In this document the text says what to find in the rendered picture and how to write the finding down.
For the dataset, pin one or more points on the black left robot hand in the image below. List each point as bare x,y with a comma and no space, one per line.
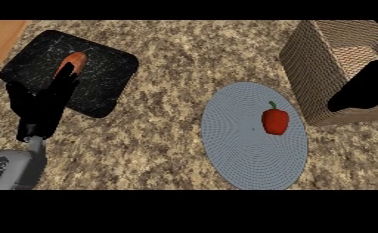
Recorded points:
46,105

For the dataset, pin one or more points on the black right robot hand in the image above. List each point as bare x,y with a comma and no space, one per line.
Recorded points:
362,92

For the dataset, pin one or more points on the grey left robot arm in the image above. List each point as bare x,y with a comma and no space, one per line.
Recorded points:
22,165

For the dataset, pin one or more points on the brown wicker basket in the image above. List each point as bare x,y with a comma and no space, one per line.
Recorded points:
326,70

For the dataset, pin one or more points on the red bell pepper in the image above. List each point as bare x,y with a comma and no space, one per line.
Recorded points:
275,119

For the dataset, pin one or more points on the round blue-grey placemat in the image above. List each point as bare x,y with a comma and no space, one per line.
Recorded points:
254,136

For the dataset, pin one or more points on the black cutting board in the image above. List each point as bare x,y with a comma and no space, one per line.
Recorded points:
74,72

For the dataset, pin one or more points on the orange carrot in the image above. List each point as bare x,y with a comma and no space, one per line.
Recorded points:
74,62

